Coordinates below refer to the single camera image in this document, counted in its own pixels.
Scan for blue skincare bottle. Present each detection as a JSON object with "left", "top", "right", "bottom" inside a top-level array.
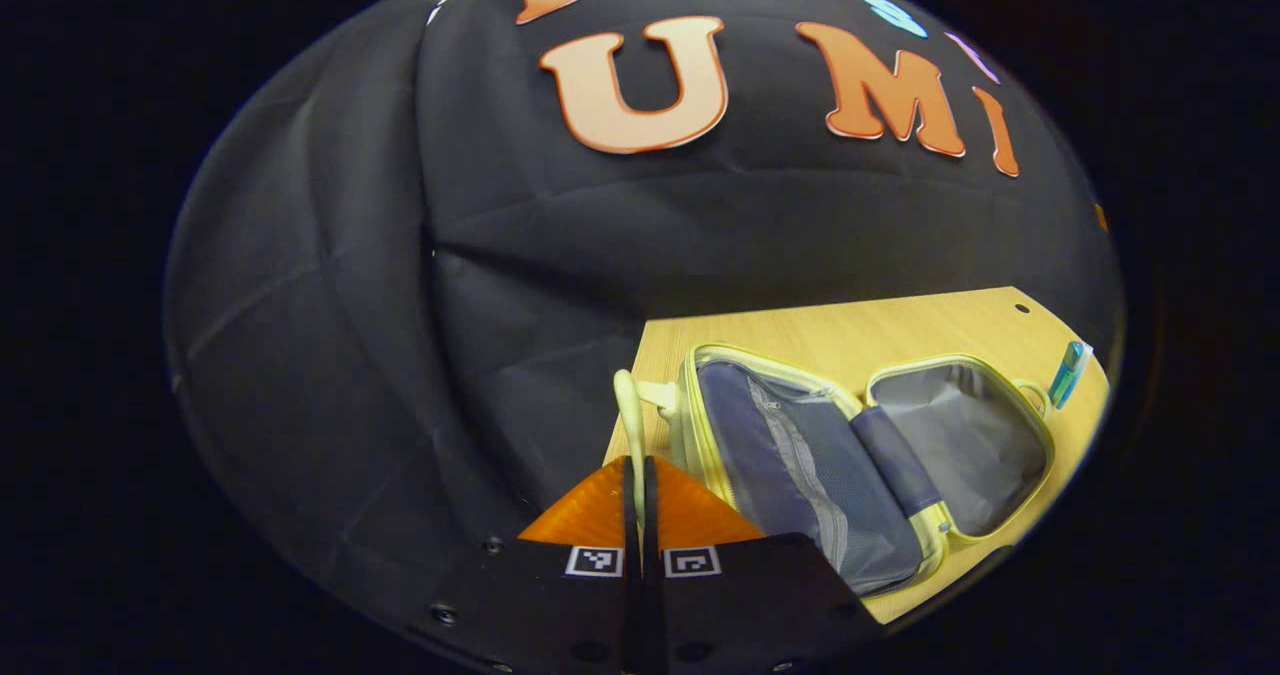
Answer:
[{"left": 1047, "top": 340, "right": 1095, "bottom": 412}]

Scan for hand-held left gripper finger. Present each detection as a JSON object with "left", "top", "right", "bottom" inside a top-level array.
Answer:
[
  {"left": 643, "top": 455, "right": 891, "bottom": 675},
  {"left": 400, "top": 455, "right": 643, "bottom": 675}
]

